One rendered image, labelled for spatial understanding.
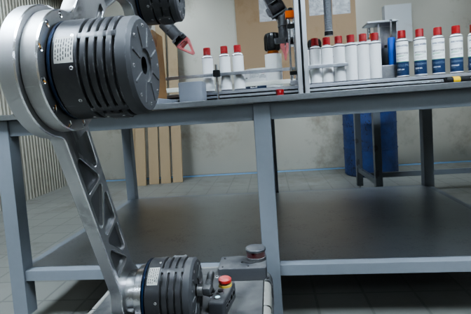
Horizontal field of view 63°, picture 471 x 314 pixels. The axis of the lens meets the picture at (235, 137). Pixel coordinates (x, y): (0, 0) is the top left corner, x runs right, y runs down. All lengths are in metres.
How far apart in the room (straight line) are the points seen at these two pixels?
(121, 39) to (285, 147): 4.28
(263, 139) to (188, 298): 0.62
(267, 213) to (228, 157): 3.52
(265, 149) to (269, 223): 0.27
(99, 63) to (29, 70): 0.11
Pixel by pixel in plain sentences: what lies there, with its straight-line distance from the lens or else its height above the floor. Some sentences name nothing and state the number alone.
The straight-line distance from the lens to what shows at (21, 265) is 1.78.
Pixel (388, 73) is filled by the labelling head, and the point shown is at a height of 0.91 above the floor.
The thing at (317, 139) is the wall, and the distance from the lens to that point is 4.88.
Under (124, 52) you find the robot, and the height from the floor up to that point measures 0.89.
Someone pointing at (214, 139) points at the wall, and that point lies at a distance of 4.89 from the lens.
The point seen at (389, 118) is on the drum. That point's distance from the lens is 4.23.
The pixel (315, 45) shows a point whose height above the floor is 1.05.
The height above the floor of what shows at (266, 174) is 0.55.
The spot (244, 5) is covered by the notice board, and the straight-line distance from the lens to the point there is 4.97.
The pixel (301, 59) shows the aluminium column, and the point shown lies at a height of 0.98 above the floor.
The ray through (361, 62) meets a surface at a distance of 1.81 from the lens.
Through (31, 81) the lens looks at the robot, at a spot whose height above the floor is 0.86.
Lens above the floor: 0.79
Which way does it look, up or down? 4 degrees down
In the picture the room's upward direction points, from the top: 4 degrees counter-clockwise
